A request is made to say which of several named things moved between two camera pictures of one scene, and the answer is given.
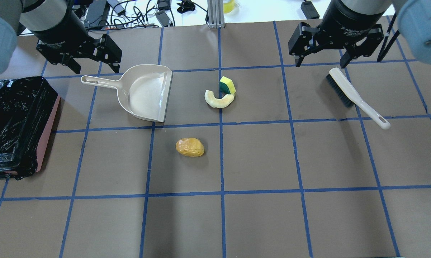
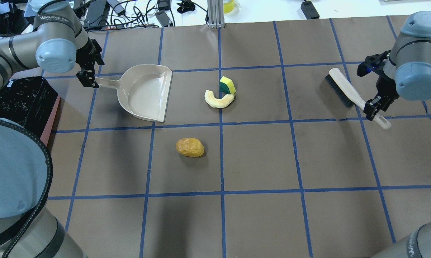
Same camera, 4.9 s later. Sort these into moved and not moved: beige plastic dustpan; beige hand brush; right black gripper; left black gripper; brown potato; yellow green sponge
Moved: left black gripper; right black gripper
Not moved: beige hand brush; beige plastic dustpan; yellow green sponge; brown potato
